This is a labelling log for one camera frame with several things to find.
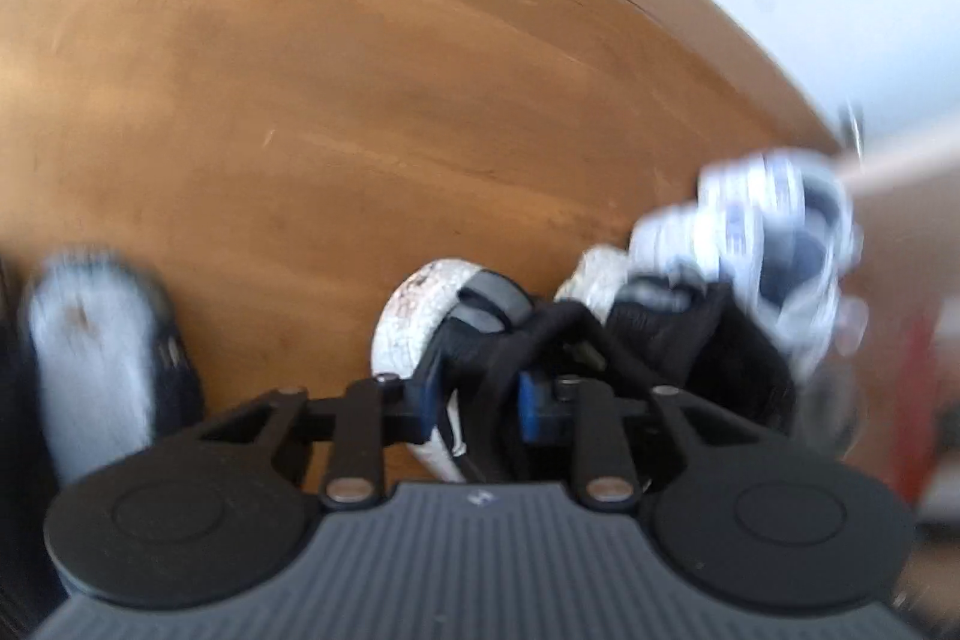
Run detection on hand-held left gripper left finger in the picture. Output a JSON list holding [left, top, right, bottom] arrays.
[[196, 355, 445, 508]]

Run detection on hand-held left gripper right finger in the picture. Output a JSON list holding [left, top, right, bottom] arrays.
[[517, 374, 760, 510]]

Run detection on black white-soled sneaker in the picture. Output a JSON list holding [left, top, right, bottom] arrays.
[[370, 259, 623, 485], [555, 244, 800, 453]]

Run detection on white blue-trimmed sneaker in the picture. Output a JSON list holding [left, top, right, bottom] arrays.
[[697, 151, 863, 311], [628, 201, 835, 380]]

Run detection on checkered fleece-lined slipper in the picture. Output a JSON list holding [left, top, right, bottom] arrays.
[[19, 245, 208, 488]]

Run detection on beige wooden door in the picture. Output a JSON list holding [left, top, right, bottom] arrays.
[[831, 139, 960, 315]]

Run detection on metal door stop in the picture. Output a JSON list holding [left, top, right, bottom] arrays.
[[838, 100, 868, 158]]

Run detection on wooden baseboard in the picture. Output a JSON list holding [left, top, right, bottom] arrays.
[[420, 0, 850, 161]]

